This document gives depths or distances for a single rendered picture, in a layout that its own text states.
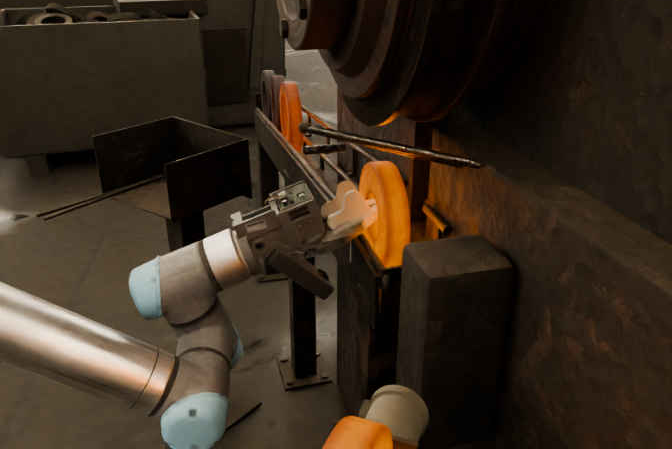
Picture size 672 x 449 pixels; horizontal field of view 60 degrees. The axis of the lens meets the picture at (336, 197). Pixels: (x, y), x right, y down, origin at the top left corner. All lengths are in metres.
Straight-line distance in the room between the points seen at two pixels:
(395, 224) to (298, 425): 0.87
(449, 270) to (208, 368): 0.34
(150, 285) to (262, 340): 1.04
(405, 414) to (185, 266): 0.36
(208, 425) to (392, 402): 0.24
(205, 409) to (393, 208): 0.34
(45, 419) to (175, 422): 1.01
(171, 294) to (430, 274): 0.36
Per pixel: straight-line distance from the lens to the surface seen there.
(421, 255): 0.61
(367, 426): 0.46
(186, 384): 0.74
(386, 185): 0.78
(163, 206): 1.23
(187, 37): 3.12
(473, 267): 0.60
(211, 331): 0.83
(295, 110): 1.44
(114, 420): 1.65
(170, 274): 0.79
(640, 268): 0.50
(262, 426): 1.55
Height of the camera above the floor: 1.10
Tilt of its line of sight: 24 degrees down
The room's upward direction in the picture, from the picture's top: straight up
